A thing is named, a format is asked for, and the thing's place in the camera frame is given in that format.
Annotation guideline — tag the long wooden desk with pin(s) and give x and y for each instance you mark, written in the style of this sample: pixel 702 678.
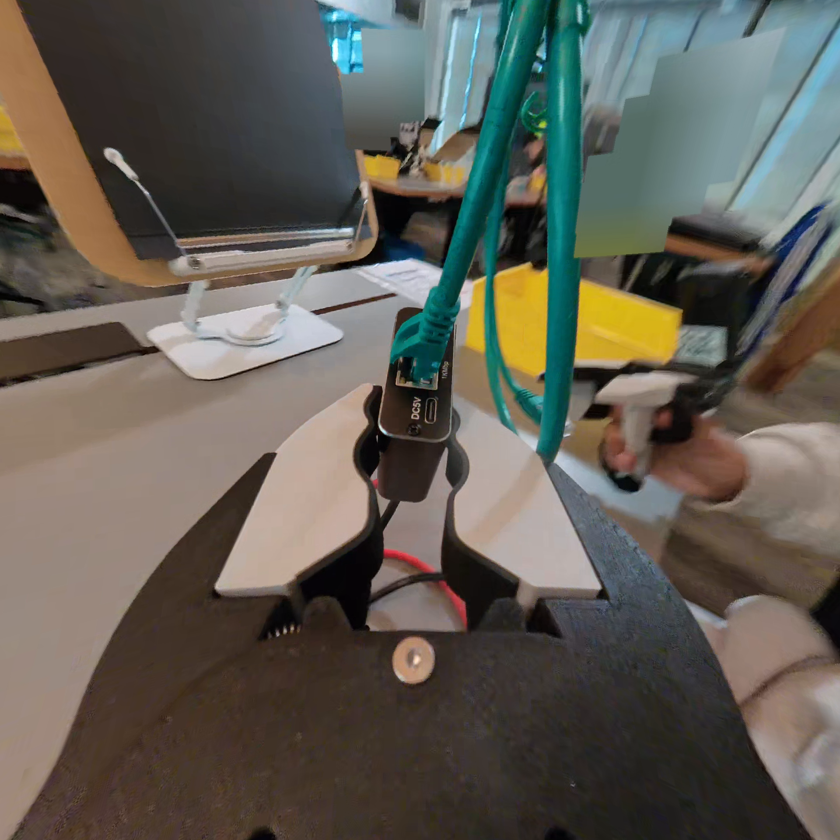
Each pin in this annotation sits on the long wooden desk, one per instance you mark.
pixel 426 187

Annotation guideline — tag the wood-framed black screen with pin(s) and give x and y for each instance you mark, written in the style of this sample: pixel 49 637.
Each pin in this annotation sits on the wood-framed black screen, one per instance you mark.
pixel 197 118

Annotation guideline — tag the yellow plastic bin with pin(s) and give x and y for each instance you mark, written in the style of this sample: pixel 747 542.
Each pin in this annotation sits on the yellow plastic bin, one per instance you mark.
pixel 610 321

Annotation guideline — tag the white paper sheet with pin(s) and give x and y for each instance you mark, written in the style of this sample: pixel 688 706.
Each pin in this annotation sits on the white paper sheet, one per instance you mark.
pixel 407 279

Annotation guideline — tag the person's right forearm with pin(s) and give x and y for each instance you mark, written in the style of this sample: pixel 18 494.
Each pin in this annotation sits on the person's right forearm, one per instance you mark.
pixel 774 479

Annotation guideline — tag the black network adapter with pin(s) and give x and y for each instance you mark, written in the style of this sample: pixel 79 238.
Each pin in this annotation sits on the black network adapter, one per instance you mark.
pixel 413 426

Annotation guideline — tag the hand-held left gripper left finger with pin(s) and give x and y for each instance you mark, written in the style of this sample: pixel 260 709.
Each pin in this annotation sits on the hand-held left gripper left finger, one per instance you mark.
pixel 308 505

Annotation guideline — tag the grey desk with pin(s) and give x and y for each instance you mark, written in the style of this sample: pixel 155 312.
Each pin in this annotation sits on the grey desk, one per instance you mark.
pixel 131 492

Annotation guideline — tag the person's grey hoodie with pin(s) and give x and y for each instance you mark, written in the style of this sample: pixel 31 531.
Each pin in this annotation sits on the person's grey hoodie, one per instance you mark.
pixel 787 709

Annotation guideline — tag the small yellow bin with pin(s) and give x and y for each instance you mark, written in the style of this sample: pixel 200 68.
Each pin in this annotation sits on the small yellow bin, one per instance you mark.
pixel 382 167

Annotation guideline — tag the cardboard box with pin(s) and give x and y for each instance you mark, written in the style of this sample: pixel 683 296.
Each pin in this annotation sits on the cardboard box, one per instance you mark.
pixel 453 148

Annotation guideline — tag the blue white striped object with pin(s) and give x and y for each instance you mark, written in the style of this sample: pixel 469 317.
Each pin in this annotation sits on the blue white striped object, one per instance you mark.
pixel 794 282

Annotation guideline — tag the wooden post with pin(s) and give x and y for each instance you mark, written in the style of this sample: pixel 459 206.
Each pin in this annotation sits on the wooden post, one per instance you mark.
pixel 800 334

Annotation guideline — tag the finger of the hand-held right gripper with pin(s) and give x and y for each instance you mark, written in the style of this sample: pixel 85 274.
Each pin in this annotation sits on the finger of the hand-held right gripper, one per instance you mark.
pixel 583 401

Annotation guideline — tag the person's right hand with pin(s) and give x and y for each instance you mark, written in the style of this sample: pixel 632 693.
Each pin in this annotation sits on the person's right hand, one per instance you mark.
pixel 695 459

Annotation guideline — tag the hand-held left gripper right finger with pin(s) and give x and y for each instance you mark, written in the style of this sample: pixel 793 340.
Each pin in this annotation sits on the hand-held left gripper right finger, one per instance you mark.
pixel 512 525

